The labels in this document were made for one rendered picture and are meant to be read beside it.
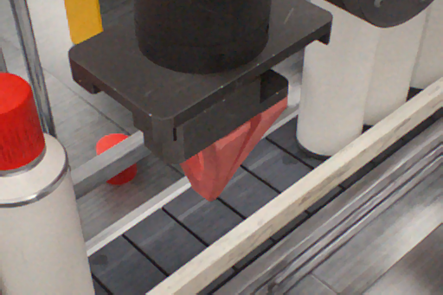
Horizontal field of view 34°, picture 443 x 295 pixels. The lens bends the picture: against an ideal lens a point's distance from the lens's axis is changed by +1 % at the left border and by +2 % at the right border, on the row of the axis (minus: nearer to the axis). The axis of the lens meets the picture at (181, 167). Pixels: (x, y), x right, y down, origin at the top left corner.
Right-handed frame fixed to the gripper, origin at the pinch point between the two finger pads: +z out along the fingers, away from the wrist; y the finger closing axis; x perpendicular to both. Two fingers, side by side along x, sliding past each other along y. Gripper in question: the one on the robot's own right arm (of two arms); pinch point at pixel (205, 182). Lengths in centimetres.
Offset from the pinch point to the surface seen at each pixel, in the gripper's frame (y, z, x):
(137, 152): 2.6, 6.0, 9.6
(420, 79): 29.6, 12.1, 5.1
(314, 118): 17.1, 9.7, 6.3
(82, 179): -1.8, 5.6, 9.7
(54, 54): 13.7, 18.6, 39.2
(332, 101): 17.6, 7.6, 5.2
